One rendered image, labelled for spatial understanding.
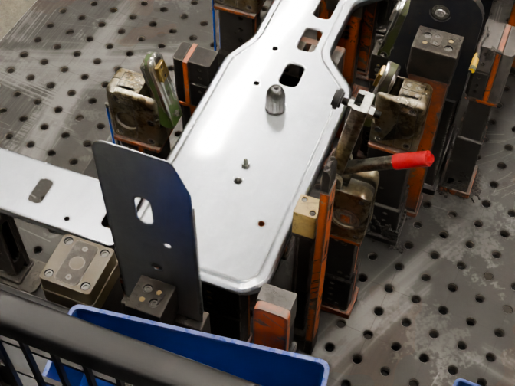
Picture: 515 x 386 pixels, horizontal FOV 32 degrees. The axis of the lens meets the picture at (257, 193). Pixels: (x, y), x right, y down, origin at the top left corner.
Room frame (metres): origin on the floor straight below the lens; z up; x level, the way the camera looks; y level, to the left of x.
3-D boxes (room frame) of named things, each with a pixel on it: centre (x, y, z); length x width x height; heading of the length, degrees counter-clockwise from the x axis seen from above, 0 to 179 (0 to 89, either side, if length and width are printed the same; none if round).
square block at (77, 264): (0.62, 0.24, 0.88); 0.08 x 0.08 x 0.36; 69
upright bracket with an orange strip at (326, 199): (0.68, -0.09, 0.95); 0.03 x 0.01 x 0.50; 159
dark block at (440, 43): (0.98, -0.27, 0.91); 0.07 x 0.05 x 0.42; 69
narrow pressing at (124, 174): (0.59, 0.12, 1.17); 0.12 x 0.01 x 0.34; 69
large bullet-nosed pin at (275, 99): (0.95, -0.03, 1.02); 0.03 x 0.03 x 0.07
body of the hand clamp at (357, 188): (0.77, -0.14, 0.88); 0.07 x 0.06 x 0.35; 69
